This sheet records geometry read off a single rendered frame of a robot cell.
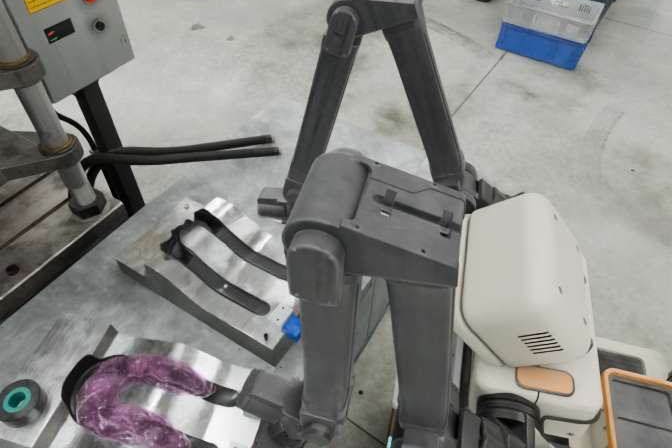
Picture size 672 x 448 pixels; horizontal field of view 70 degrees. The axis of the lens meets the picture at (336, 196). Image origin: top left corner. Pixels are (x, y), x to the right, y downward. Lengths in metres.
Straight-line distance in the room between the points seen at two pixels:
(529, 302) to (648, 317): 1.97
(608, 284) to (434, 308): 2.22
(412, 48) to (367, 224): 0.45
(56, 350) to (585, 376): 0.99
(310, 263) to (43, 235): 1.33
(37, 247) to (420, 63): 1.20
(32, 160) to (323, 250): 1.19
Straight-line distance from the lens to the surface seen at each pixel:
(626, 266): 2.73
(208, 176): 1.60
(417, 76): 0.77
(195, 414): 1.11
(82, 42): 1.56
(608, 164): 3.25
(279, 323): 1.10
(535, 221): 0.71
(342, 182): 0.36
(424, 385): 0.54
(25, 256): 1.59
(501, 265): 0.68
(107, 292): 1.39
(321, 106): 0.83
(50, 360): 1.21
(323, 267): 0.34
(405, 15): 0.72
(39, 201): 1.73
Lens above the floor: 1.88
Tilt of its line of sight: 46 degrees down
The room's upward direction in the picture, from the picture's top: 2 degrees clockwise
